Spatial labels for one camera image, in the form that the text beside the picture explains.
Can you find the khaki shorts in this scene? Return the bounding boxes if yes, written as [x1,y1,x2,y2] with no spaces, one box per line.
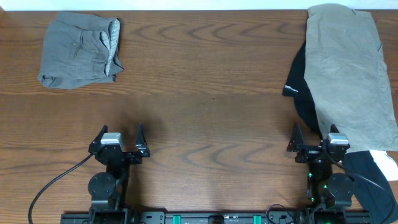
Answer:
[304,4,397,152]

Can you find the folded grey shorts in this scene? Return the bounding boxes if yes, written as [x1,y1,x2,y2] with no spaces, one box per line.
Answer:
[38,11,124,90]

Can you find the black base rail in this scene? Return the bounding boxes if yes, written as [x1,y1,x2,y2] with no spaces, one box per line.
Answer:
[60,210,372,224]

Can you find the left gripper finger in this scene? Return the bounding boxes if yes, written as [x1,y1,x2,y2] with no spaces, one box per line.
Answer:
[90,125,108,146]
[136,124,150,157]

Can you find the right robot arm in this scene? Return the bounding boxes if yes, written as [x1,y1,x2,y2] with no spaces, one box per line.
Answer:
[287,123,354,223]

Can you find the dark navy garment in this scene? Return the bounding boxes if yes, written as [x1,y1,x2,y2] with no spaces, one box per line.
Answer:
[343,151,393,223]

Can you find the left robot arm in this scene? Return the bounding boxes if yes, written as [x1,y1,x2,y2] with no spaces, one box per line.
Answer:
[88,124,150,224]

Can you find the black garment with logo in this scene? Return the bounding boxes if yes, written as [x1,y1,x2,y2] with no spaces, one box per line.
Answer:
[282,41,322,138]

